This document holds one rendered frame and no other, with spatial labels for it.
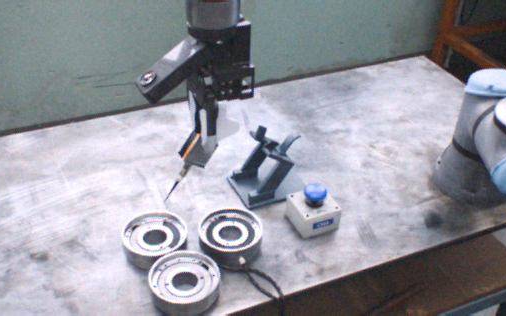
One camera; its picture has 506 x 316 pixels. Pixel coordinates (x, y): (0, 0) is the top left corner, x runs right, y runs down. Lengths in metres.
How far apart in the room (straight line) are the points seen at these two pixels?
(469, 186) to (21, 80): 1.86
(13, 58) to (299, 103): 1.41
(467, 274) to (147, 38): 1.67
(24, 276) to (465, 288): 0.88
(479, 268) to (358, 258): 0.48
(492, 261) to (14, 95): 1.88
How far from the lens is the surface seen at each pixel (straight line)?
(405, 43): 3.29
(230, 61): 0.89
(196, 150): 0.95
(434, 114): 1.45
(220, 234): 1.02
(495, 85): 1.10
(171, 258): 0.96
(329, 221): 1.05
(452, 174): 1.19
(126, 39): 2.58
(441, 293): 1.37
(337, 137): 1.31
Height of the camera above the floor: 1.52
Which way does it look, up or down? 36 degrees down
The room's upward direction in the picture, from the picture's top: 3 degrees clockwise
